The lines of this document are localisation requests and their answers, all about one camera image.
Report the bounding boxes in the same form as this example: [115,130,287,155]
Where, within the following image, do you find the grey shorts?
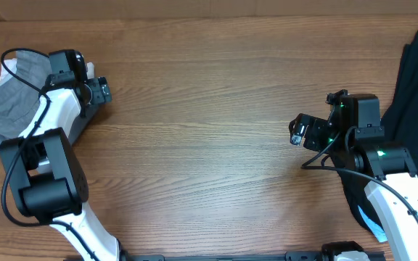
[0,49,99,146]

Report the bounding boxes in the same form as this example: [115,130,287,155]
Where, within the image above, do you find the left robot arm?
[0,49,127,260]

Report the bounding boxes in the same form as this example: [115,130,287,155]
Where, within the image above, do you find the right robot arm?
[289,90,418,260]

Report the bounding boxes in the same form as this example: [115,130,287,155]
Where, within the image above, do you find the light blue cloth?
[358,207,388,243]

